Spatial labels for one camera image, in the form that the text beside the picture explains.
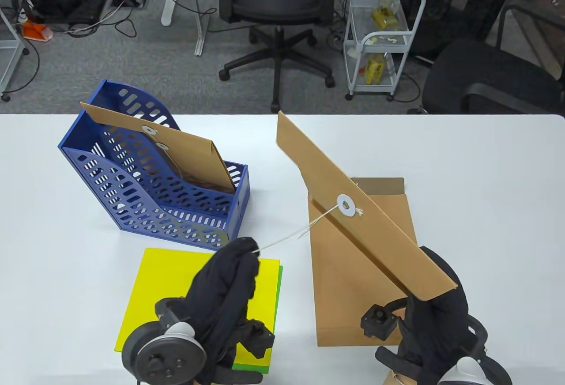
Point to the person's right hand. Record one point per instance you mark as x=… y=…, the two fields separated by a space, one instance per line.
x=437 y=332

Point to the person's left hand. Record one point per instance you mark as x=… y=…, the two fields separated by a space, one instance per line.
x=220 y=296

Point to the yellow cardstock sheet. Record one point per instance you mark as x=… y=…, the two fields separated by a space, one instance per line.
x=150 y=292

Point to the green cardstock sheet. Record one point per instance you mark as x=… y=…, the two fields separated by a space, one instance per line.
x=254 y=368

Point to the person's right forearm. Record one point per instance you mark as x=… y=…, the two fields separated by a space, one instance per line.
x=397 y=378

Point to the right grey handheld controller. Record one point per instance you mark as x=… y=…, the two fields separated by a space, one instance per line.
x=461 y=369

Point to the grey handheld controller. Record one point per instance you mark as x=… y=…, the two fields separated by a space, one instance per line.
x=163 y=358
x=461 y=369

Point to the left grey handheld controller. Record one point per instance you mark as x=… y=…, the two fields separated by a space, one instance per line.
x=163 y=358

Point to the blue perforated file holder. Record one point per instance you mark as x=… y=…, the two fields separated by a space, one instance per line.
x=238 y=208

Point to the black armrest office chair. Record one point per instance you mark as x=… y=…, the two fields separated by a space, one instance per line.
x=485 y=76

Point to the yellow snack bag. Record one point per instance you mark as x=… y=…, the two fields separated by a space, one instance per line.
x=375 y=69
x=383 y=18

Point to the floor outlet box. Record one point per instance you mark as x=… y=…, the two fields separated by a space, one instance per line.
x=132 y=0

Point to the orange floor object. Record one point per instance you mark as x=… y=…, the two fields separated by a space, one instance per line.
x=37 y=32

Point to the clear plastic cup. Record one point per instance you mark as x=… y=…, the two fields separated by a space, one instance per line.
x=388 y=3

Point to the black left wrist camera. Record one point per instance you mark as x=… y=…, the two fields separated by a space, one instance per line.
x=258 y=338

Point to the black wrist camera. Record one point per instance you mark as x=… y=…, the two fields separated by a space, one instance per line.
x=378 y=321
x=258 y=338

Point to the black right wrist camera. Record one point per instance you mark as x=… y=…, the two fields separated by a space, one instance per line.
x=378 y=321

